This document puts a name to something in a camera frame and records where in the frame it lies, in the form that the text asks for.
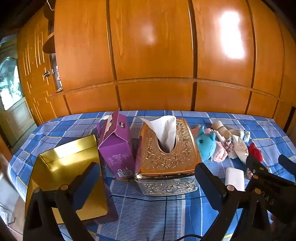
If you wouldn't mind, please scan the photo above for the white packaged item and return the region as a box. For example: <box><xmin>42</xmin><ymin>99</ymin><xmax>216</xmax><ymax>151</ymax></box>
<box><xmin>228</xmin><ymin>135</ymin><xmax>249</xmax><ymax>164</ymax></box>

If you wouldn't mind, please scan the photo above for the red sock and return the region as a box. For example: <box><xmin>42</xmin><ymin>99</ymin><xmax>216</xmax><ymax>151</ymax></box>
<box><xmin>247</xmin><ymin>143</ymin><xmax>263</xmax><ymax>163</ymax></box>

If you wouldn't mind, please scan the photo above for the ornate gold tissue box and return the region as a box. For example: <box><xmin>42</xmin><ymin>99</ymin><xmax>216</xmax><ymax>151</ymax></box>
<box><xmin>134</xmin><ymin>118</ymin><xmax>201</xmax><ymax>196</ymax></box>

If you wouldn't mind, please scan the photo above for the white foam sponge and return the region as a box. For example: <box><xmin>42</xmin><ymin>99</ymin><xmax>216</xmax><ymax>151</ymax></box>
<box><xmin>225</xmin><ymin>167</ymin><xmax>245</xmax><ymax>191</ymax></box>

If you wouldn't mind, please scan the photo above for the blue plush toy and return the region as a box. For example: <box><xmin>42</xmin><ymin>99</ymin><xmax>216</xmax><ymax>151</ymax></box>
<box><xmin>191</xmin><ymin>125</ymin><xmax>216</xmax><ymax>161</ymax></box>

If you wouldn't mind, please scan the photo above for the silver door handle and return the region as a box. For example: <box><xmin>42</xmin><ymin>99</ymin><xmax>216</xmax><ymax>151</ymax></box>
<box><xmin>43</xmin><ymin>69</ymin><xmax>55</xmax><ymax>78</ymax></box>

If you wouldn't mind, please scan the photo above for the white tissue paper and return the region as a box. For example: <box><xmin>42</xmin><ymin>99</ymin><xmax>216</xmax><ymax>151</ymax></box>
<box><xmin>141</xmin><ymin>115</ymin><xmax>177</xmax><ymax>153</ymax></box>

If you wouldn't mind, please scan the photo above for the wooden door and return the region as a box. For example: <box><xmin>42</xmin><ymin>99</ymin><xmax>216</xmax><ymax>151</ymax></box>
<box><xmin>1</xmin><ymin>34</ymin><xmax>36</xmax><ymax>153</ymax></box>

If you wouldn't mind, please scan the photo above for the gold metal tray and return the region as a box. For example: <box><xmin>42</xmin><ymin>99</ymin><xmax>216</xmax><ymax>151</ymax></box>
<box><xmin>25</xmin><ymin>135</ymin><xmax>108</xmax><ymax>221</ymax></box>

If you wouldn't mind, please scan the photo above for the purple cardboard carton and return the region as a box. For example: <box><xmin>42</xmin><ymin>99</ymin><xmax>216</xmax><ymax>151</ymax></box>
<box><xmin>96</xmin><ymin>110</ymin><xmax>135</xmax><ymax>180</ymax></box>

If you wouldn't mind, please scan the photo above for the pink washcloth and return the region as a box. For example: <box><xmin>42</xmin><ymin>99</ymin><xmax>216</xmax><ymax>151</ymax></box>
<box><xmin>212</xmin><ymin>141</ymin><xmax>228</xmax><ymax>163</ymax></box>

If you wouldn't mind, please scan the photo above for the wooden wardrobe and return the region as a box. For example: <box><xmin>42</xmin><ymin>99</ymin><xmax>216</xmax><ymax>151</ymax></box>
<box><xmin>17</xmin><ymin>1</ymin><xmax>295</xmax><ymax>132</ymax></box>

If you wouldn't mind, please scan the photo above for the blue plaid bedsheet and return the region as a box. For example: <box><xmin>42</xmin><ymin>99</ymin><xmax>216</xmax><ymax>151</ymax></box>
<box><xmin>8</xmin><ymin>110</ymin><xmax>295</xmax><ymax>240</ymax></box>

